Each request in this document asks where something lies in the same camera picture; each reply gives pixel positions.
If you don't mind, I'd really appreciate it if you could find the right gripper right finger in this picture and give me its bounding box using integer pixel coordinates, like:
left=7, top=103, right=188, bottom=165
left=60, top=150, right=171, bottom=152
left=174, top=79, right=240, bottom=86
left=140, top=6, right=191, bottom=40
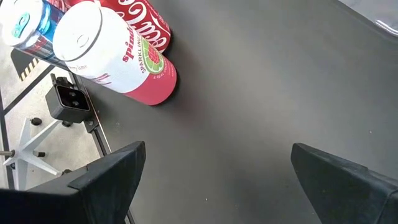
left=290, top=142, right=398, bottom=224

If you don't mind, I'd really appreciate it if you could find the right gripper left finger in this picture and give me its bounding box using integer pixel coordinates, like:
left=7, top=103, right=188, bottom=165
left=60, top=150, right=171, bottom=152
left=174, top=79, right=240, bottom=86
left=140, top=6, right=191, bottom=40
left=0, top=141, right=147, bottom=224

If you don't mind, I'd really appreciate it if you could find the pink white Spindrift can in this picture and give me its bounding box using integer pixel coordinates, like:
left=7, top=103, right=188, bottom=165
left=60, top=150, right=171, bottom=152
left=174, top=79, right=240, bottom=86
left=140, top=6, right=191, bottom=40
left=52, top=1, right=178, bottom=106

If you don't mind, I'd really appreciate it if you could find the silver blue Red Bull can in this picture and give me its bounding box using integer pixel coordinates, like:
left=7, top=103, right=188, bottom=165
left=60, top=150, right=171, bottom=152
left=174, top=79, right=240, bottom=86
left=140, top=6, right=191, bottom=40
left=0, top=0, right=72, bottom=71

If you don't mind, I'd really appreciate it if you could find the red Coca-Cola can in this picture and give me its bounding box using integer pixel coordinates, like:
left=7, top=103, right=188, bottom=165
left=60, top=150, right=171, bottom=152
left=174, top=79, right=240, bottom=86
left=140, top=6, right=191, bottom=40
left=67, top=0, right=172, bottom=54
left=49, top=0, right=74, bottom=12

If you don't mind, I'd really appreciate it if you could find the white star chair base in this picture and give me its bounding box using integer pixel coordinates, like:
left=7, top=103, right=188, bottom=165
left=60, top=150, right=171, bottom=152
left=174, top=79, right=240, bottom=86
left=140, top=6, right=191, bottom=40
left=2, top=117, right=68, bottom=191

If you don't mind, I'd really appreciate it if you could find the clear plastic bin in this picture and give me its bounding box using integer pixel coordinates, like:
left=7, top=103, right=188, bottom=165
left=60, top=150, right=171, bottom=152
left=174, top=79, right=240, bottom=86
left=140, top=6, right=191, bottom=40
left=337, top=0, right=398, bottom=40

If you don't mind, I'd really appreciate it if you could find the black table-level camera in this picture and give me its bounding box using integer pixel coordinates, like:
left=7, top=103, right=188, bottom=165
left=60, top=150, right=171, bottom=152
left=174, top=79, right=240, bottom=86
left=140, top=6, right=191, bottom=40
left=45, top=73, right=91, bottom=124

